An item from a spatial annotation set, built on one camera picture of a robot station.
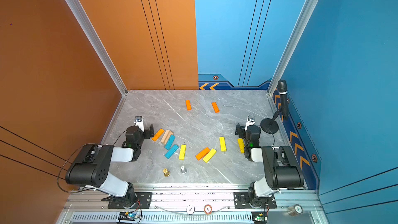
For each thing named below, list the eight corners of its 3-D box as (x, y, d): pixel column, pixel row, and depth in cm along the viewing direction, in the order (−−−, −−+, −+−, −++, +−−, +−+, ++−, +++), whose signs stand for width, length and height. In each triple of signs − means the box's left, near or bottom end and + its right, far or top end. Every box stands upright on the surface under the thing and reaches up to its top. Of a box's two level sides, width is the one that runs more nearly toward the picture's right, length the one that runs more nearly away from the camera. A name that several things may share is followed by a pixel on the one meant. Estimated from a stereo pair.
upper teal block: (165, 148, 92) (164, 146, 91) (171, 136, 98) (170, 134, 96) (169, 149, 92) (168, 148, 90) (175, 137, 97) (175, 136, 95)
